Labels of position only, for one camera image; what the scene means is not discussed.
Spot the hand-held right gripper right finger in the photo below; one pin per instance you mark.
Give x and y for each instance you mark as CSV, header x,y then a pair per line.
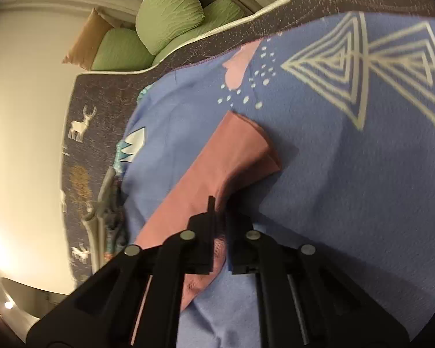
x,y
239,239

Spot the folded floral cloth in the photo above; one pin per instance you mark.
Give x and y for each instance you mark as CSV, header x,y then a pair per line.
x,y
115,230

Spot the folded grey cloth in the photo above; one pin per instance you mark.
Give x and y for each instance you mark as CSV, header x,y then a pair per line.
x,y
100,199

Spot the dark deer print mattress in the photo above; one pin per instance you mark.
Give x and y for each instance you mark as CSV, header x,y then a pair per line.
x,y
94,90

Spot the blue printed blanket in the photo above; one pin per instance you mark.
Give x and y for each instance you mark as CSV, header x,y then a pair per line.
x,y
348,188

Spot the pink garment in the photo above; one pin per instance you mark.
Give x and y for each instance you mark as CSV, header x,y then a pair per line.
x,y
210,166

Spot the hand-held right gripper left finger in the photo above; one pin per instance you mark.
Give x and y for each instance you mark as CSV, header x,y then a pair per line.
x,y
203,232

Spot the green textured pillow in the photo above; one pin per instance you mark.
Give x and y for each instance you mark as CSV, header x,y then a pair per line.
x,y
219,14
119,50
166,11

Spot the beige pillow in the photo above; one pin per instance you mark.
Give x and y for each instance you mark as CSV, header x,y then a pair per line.
x,y
85,43

